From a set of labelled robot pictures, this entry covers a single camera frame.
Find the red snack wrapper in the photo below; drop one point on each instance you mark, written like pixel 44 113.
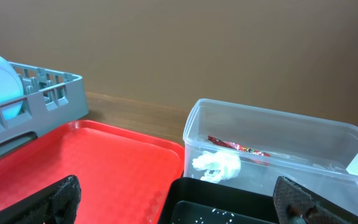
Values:
pixel 238 147

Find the clear plastic waste bin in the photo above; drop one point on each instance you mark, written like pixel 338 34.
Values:
pixel 319 154

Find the red plastic serving tray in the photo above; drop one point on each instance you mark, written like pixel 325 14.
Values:
pixel 124 175

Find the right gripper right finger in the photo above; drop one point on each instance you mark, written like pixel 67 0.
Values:
pixel 296 204

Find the black food waste tray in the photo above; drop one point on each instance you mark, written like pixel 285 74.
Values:
pixel 187 195

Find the white napkin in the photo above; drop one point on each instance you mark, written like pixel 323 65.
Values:
pixel 217 166

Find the rice and peanut shells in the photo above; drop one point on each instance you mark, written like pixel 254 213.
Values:
pixel 213 216

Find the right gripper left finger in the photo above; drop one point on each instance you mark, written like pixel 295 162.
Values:
pixel 56 204

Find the grey plastic dishwasher rack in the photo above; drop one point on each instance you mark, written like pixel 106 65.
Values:
pixel 51 98

